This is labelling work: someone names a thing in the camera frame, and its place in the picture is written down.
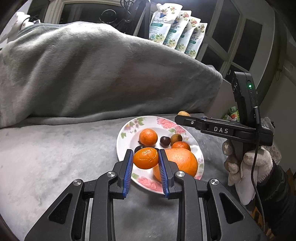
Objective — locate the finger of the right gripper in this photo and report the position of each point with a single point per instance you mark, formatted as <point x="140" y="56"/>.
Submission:
<point x="193" y="122"/>

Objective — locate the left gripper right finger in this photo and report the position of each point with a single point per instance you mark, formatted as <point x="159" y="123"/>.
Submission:
<point x="206" y="209"/>

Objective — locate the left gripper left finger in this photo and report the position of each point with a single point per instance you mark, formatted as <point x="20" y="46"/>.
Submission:
<point x="66" y="218"/>

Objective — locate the brown longan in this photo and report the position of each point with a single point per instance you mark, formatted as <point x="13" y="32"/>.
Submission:
<point x="183" y="113"/>
<point x="176" y="138"/>

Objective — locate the large orange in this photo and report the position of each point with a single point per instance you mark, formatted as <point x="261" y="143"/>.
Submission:
<point x="185" y="160"/>

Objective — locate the small mandarin with stem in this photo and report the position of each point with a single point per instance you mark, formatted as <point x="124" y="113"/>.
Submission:
<point x="148" y="137"/>

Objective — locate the tiny kumquat orange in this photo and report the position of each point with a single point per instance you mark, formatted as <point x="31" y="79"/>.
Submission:
<point x="146" y="158"/>

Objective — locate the right white gloved hand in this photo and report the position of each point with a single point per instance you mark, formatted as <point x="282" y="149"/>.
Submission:
<point x="240" y="174"/>

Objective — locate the green package on floor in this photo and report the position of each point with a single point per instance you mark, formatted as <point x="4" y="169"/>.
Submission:
<point x="232" y="114"/>

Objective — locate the floral white plate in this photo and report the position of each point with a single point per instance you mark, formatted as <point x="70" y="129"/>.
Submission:
<point x="128" y="138"/>

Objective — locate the black tripod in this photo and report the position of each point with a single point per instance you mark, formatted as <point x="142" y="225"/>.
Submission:
<point x="137" y="14"/>

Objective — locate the grey fleece blanket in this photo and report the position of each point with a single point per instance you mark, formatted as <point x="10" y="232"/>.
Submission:
<point x="62" y="89"/>

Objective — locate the white power strip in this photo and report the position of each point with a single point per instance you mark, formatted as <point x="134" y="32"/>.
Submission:
<point x="18" y="19"/>

